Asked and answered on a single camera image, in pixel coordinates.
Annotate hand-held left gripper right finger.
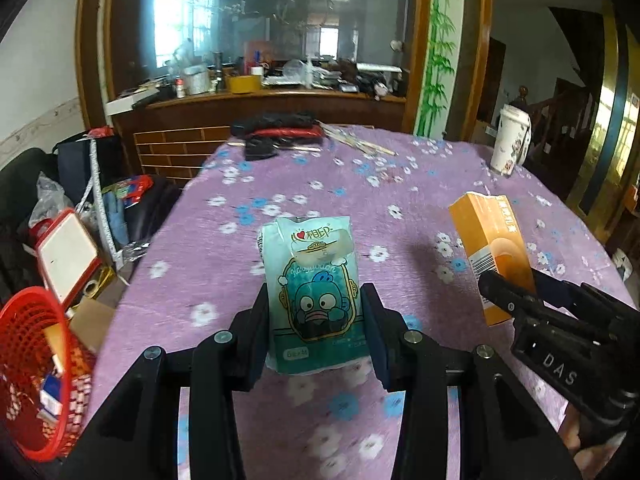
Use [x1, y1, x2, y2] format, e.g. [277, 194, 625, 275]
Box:
[361, 282, 561, 480]

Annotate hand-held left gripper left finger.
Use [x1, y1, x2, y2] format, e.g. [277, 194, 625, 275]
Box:
[62, 282, 273, 480]

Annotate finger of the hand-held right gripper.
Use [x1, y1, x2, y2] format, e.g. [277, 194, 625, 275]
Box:
[530, 266, 586, 311]
[477, 270, 548, 328]

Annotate orange cardboard box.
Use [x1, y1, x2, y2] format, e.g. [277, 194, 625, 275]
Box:
[448, 191, 537, 327]

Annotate teal cartoon tissue pack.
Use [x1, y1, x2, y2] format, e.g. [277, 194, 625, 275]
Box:
[256, 215, 362, 376]

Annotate white blue medicine box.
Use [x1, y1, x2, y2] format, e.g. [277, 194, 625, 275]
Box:
[39, 372, 68, 418]

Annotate red plastic basket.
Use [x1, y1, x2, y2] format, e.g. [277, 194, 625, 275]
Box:
[0, 286, 98, 463]

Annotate person's right hand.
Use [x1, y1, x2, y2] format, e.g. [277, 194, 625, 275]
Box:
[557, 405, 640, 480]

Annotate white cartoon print cup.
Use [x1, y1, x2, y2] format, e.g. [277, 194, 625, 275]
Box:
[490, 103, 532, 177]

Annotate clear plastic wrap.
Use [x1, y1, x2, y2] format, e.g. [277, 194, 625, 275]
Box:
[117, 240, 151, 261]

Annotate purple floral tablecloth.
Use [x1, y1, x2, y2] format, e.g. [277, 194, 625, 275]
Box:
[80, 122, 640, 480]

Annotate brown cardboard box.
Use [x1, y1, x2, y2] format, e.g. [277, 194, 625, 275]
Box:
[67, 297, 118, 356]

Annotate wooden stair railing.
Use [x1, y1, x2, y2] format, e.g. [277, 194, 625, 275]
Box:
[517, 85, 601, 161]

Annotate blue gloves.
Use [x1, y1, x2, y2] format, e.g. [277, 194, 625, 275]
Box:
[102, 190, 128, 248]

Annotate red and blue package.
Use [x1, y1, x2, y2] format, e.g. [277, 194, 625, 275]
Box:
[112, 175, 155, 206]

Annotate red framed whiteboard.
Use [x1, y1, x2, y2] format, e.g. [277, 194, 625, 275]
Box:
[34, 208, 101, 306]

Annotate wrapped chopsticks bundle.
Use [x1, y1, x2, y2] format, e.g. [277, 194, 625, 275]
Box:
[320, 125, 398, 157]

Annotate red and black case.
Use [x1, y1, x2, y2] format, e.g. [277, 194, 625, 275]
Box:
[231, 111, 325, 140]

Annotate wooden counter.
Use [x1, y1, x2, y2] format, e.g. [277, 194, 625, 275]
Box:
[105, 87, 408, 181]

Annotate crumpled clear plastic bag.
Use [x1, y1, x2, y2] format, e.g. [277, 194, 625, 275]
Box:
[27, 172, 76, 228]

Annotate navy bag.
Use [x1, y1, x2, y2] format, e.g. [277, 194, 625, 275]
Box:
[54, 132, 126, 203]

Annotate yellow tape roll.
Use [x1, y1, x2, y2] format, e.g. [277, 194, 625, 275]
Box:
[229, 75, 262, 94]

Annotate black sofa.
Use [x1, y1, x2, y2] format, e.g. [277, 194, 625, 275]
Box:
[0, 147, 61, 306]

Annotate white flat box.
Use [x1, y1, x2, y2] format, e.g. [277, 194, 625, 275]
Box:
[105, 92, 161, 116]

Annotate large glass pane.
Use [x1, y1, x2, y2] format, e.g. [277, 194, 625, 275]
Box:
[112, 0, 418, 101]

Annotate white measuring strap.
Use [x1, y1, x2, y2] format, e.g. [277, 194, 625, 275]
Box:
[85, 137, 123, 261]

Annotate green bamboo wall sticker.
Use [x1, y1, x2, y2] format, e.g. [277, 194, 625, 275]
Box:
[414, 0, 466, 136]

